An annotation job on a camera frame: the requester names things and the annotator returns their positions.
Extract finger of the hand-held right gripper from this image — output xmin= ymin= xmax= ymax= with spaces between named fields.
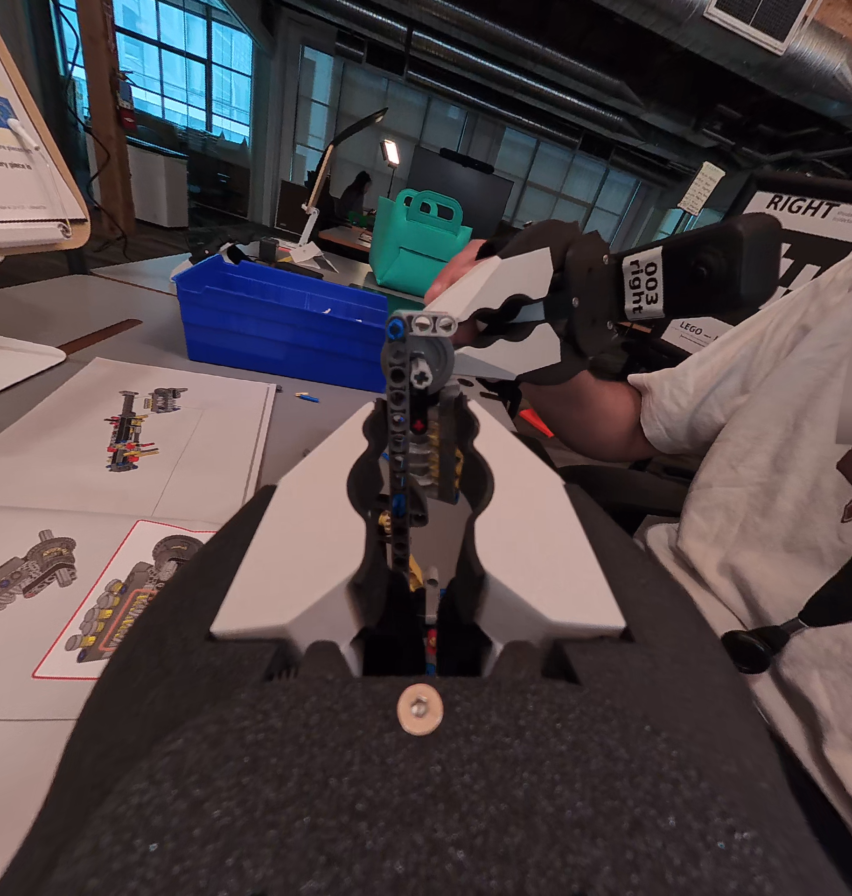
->
xmin=453 ymin=323 xmax=567 ymax=384
xmin=423 ymin=249 xmax=559 ymax=337

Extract building instruction booklet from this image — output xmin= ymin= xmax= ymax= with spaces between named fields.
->
xmin=0 ymin=357 xmax=280 ymax=890

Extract brick-built car chassis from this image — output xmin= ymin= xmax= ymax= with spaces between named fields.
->
xmin=378 ymin=310 xmax=469 ymax=674

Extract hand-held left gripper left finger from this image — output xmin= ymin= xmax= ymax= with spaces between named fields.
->
xmin=209 ymin=399 xmax=388 ymax=676

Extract hanging paper note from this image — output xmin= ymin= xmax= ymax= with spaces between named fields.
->
xmin=678 ymin=161 xmax=726 ymax=217

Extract white floor sign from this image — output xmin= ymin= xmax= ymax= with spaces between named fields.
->
xmin=660 ymin=189 xmax=852 ymax=354

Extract silver ventilation duct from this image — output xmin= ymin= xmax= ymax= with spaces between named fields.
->
xmin=594 ymin=0 xmax=852 ymax=113

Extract laminated instruction sheet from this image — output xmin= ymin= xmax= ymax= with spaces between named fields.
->
xmin=0 ymin=14 xmax=73 ymax=239

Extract black clip microphone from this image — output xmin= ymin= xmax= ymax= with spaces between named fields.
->
xmin=721 ymin=625 xmax=794 ymax=674

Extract black strap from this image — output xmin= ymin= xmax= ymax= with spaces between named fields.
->
xmin=783 ymin=553 xmax=852 ymax=631

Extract white cabinet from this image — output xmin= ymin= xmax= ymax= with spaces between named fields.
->
xmin=127 ymin=143 xmax=189 ymax=228

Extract person's right forearm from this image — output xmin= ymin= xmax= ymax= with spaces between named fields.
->
xmin=517 ymin=378 xmax=656 ymax=464

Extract brick-built engine block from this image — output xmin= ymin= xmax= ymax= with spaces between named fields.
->
xmin=413 ymin=402 xmax=467 ymax=506

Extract teal tote bag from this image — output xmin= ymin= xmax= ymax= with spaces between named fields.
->
xmin=368 ymin=188 xmax=474 ymax=298

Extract black monitor screen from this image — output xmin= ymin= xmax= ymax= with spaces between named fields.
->
xmin=406 ymin=145 xmax=514 ymax=228

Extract blue plastic bin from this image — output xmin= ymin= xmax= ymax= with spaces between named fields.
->
xmin=173 ymin=253 xmax=390 ymax=393

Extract instruction sheet on stand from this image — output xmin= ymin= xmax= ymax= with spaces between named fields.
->
xmin=0 ymin=0 xmax=91 ymax=259

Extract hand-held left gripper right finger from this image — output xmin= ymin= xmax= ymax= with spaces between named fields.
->
xmin=457 ymin=395 xmax=628 ymax=676

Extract person's right hand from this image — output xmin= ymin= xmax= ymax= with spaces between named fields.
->
xmin=425 ymin=238 xmax=498 ymax=303

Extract wooden post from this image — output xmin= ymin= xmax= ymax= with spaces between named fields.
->
xmin=76 ymin=0 xmax=136 ymax=218

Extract white air vent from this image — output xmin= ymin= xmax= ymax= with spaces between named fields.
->
xmin=702 ymin=0 xmax=815 ymax=56

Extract person's dark trousers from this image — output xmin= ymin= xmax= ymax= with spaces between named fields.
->
xmin=751 ymin=689 xmax=852 ymax=896

